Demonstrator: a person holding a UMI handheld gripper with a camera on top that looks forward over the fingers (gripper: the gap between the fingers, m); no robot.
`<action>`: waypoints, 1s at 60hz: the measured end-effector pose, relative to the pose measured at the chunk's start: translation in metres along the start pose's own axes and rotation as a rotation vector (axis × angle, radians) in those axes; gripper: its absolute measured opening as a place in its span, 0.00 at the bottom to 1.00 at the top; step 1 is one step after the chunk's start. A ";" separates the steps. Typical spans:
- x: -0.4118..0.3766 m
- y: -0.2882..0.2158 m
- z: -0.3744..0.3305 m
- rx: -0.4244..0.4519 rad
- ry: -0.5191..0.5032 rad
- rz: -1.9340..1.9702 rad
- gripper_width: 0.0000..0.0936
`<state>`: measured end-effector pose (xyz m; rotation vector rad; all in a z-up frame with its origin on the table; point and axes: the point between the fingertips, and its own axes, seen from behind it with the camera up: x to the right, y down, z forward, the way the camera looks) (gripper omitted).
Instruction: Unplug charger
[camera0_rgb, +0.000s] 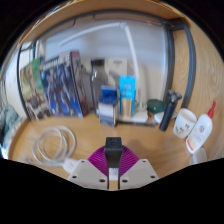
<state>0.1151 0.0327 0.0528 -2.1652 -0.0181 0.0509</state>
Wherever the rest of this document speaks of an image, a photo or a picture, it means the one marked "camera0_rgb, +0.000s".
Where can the white labelled box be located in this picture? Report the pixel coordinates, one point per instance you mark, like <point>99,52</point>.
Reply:
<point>117,66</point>

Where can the white desk lamp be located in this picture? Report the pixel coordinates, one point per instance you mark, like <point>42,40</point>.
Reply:
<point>132,50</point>

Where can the dark green round container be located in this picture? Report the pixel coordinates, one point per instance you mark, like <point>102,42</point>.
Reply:
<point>156,105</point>

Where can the white power strip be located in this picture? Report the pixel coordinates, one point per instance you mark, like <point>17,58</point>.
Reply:
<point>70,164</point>

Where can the bed with bedding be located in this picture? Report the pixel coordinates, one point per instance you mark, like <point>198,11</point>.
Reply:
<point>8,123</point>

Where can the black ruler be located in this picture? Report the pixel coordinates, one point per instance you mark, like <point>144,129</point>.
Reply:
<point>136,123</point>

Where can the light blue carton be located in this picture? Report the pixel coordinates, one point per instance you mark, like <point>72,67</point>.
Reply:
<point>127,93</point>

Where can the grey metal desk frame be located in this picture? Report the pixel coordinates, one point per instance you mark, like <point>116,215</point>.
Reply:
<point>192,66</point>

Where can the white bottle with red cap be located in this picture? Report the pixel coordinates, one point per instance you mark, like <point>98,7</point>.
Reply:
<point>200,133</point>

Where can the small dark blue box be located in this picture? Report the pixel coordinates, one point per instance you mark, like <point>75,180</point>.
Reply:
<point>108,106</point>

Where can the clear bottle with black cap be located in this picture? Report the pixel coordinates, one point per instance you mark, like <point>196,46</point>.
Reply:
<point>98,80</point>

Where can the blue robot model box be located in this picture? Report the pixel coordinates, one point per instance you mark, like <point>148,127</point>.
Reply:
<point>61,86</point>

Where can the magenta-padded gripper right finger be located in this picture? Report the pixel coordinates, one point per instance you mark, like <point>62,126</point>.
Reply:
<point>140,173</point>

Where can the green toy set box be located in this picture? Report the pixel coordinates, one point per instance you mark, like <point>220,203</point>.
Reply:
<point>31,90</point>

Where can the black electric shaver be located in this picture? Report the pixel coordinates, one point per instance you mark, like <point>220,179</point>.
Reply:
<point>169,110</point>

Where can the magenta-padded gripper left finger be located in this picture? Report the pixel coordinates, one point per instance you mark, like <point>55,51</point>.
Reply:
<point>87,173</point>

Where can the white printed mug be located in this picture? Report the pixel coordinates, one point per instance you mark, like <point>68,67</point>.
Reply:
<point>184,124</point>

